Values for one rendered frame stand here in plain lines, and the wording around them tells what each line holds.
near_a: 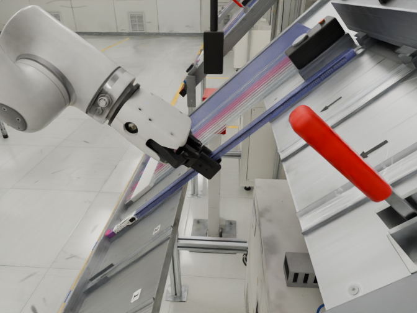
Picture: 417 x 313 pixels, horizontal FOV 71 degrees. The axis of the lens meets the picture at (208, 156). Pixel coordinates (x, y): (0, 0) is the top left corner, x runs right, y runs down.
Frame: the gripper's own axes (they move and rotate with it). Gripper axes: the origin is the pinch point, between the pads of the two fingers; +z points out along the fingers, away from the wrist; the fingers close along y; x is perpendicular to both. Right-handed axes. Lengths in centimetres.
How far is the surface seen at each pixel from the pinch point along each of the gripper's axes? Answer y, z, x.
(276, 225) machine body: 16.6, 29.9, 11.8
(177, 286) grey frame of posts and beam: 38, 39, 74
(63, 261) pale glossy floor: 53, -3, 116
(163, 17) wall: 849, -119, 145
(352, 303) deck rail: -30.3, 1.9, -13.8
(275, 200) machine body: 26.7, 30.8, 11.0
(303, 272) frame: -1.0, 29.0, 6.9
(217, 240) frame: 40, 36, 45
